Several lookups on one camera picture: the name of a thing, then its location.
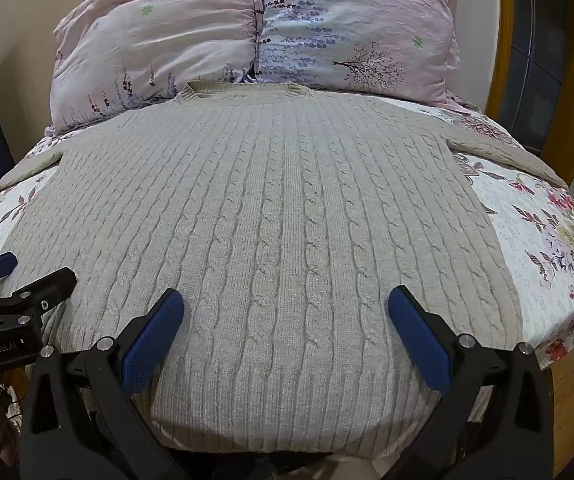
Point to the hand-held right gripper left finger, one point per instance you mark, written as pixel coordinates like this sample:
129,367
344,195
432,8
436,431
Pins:
152,345

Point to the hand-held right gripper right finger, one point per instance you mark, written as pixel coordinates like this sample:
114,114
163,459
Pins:
419,340

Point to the floral bed sheet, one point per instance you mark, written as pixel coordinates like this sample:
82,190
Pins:
542,240

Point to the pink floral pillow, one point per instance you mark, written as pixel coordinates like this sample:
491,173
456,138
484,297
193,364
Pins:
167,35

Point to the dark glass pane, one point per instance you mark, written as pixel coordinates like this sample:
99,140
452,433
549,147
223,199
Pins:
532,60

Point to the white lavender print pillow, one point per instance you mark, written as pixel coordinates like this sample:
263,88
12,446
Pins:
357,25

